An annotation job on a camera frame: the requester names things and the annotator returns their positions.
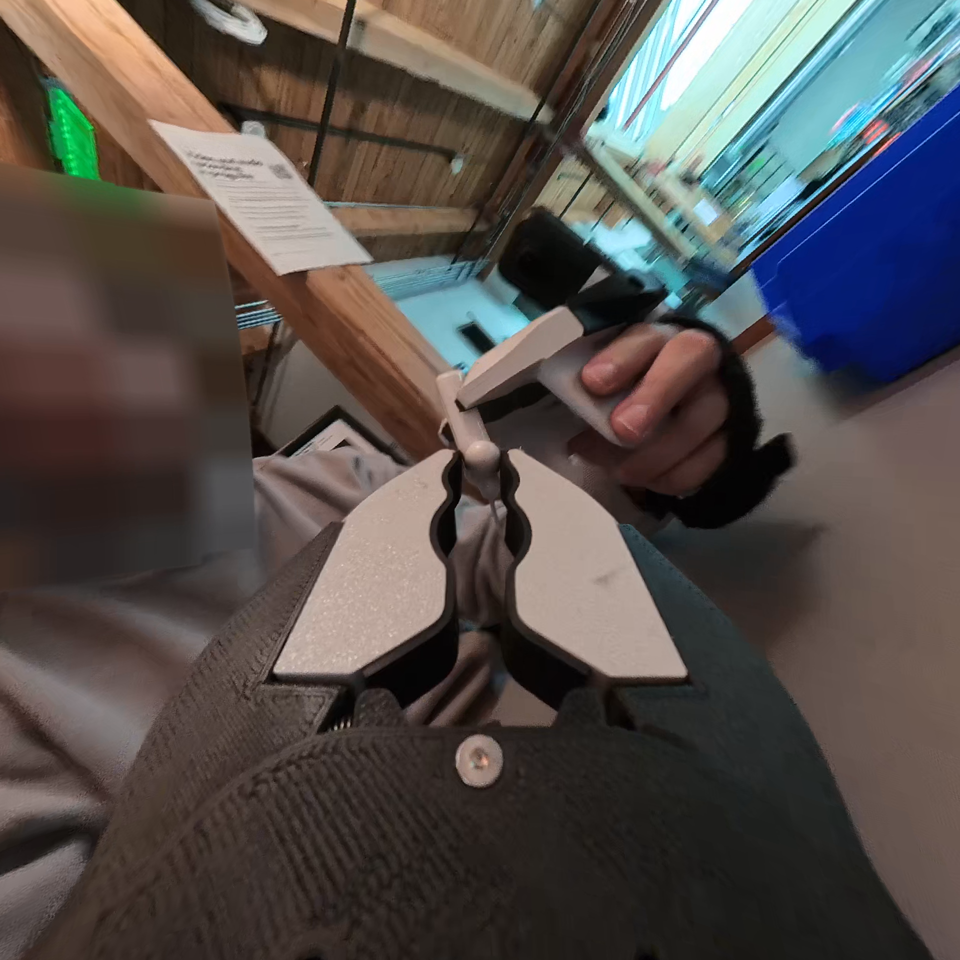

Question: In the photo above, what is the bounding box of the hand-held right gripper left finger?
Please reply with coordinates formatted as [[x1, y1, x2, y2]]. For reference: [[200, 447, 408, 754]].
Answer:
[[271, 447, 461, 684]]

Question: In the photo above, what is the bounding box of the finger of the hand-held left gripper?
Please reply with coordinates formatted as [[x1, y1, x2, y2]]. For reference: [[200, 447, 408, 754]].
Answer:
[[486, 388, 580, 460], [454, 305, 586, 411]]

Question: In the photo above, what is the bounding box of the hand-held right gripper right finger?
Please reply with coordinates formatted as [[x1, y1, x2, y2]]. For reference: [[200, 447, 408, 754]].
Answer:
[[498, 447, 691, 685]]

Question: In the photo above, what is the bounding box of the thin white plastic stick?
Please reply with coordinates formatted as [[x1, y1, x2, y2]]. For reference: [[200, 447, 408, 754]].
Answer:
[[436, 369, 505, 530]]

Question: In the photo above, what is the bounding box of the blue plastic bin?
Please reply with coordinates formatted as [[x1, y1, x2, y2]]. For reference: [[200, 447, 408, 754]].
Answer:
[[752, 97, 960, 385]]

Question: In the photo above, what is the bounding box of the person's left forearm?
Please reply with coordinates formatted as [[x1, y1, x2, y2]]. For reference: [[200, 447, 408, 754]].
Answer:
[[0, 446, 526, 901]]

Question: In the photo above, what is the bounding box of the person's left hand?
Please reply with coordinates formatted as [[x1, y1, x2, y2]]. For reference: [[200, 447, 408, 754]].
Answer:
[[566, 324, 733, 498]]

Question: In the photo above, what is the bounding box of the black framed marker sign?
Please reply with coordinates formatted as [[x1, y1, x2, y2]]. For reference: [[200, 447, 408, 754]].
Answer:
[[281, 405, 411, 463]]

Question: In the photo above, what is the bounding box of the wooden pillar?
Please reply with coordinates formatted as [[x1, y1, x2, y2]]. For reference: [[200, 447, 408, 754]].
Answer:
[[0, 0, 451, 460]]

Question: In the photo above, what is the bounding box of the white paper notice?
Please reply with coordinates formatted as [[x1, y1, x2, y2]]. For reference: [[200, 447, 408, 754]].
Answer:
[[148, 120, 375, 277]]

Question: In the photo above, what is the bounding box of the green lit sign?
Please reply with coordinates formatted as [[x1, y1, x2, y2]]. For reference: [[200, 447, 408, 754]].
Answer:
[[43, 81, 104, 183]]

